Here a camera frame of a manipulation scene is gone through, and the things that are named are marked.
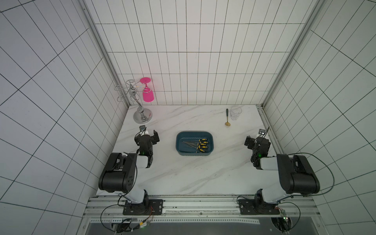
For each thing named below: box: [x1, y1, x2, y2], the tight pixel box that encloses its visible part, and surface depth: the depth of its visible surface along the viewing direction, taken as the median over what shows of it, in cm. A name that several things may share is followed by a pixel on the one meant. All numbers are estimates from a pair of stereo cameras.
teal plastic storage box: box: [175, 131, 215, 157], surface depth 96 cm
